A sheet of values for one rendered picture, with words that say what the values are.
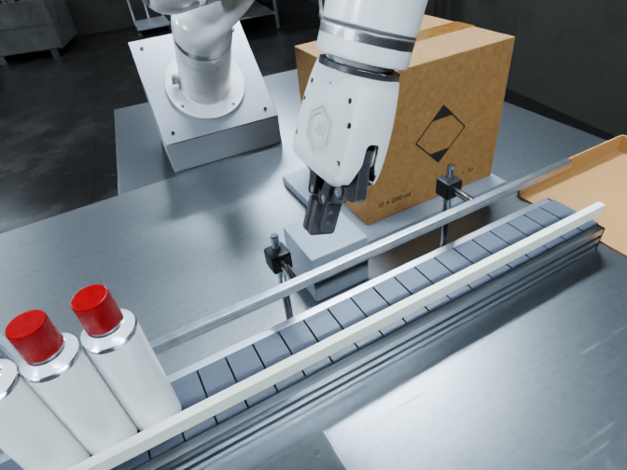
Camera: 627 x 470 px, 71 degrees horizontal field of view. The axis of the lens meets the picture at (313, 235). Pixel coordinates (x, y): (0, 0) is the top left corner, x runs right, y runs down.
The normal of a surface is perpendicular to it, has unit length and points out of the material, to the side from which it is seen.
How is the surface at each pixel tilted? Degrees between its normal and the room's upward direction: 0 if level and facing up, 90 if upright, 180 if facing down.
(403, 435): 0
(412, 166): 90
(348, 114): 67
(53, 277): 0
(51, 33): 90
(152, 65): 41
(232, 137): 90
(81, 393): 90
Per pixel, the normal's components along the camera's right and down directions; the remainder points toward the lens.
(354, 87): -0.74, 0.04
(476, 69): 0.46, 0.52
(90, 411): 0.64, 0.43
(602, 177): -0.10, -0.78
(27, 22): 0.18, 0.60
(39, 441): 0.82, 0.29
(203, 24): 0.00, 0.31
